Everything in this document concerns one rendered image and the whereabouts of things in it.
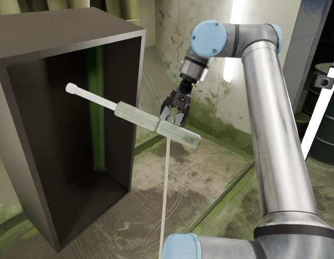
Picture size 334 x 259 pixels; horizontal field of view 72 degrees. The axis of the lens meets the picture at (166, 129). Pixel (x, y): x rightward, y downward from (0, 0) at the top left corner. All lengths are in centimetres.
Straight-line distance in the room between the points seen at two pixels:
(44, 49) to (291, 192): 74
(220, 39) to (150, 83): 247
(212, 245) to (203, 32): 50
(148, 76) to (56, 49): 234
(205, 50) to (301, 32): 180
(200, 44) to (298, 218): 46
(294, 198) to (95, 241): 187
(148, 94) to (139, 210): 148
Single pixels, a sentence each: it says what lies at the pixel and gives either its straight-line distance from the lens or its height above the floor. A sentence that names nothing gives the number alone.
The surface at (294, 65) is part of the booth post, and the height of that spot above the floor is 119.
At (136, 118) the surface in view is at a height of 142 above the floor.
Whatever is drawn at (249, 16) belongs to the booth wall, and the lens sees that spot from 255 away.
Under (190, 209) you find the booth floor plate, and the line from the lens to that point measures 226.
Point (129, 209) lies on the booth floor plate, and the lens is 227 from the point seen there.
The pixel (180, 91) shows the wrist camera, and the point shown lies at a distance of 75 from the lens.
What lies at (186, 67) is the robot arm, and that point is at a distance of 79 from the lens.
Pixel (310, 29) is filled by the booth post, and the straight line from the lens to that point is 238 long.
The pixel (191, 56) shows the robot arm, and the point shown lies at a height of 160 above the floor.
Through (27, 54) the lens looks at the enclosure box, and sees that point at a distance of 80.
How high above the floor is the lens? 180
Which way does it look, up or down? 32 degrees down
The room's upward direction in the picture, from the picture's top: straight up
